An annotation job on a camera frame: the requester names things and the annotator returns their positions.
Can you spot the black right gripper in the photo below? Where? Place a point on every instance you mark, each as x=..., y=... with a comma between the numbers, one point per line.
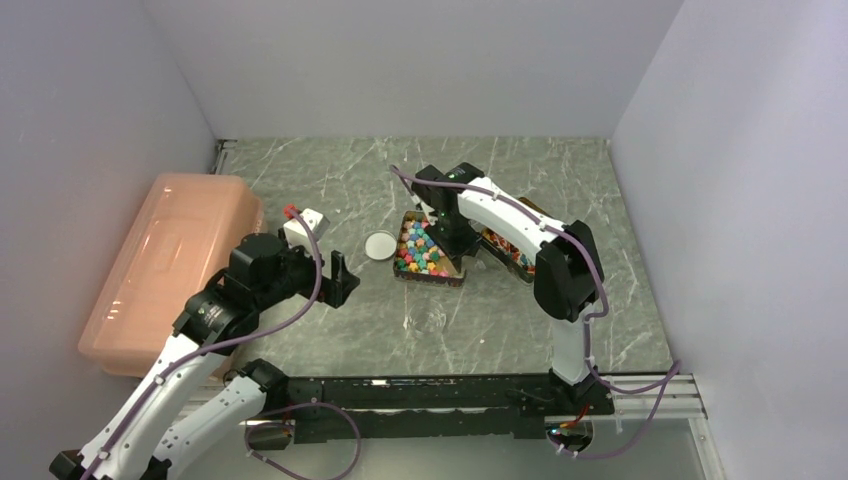
x=454, y=252

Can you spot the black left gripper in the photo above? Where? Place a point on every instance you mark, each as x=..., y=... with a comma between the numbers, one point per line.
x=334, y=290

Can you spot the gold tin of star candies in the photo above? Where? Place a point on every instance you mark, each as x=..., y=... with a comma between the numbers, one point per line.
x=419, y=259

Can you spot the clear plastic jar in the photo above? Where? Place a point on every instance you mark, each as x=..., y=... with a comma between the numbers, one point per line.
x=425, y=317

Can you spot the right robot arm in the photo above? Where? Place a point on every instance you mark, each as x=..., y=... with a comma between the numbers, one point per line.
x=568, y=279

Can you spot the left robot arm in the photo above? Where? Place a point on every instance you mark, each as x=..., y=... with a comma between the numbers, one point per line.
x=147, y=439

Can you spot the white jar lid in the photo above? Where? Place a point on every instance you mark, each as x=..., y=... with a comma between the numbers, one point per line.
x=380, y=245

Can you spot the gold tin of lollipops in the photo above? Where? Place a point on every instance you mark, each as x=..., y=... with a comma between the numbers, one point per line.
x=511, y=256

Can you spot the pink plastic storage box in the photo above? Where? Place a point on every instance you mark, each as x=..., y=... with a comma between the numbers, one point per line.
x=182, y=235

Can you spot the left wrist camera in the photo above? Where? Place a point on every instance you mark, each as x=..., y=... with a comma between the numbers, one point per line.
x=304, y=226

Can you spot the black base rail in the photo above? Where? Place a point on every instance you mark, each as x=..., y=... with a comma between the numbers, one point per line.
x=522, y=406

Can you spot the aluminium frame rail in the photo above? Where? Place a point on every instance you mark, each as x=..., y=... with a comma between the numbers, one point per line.
x=663, y=433

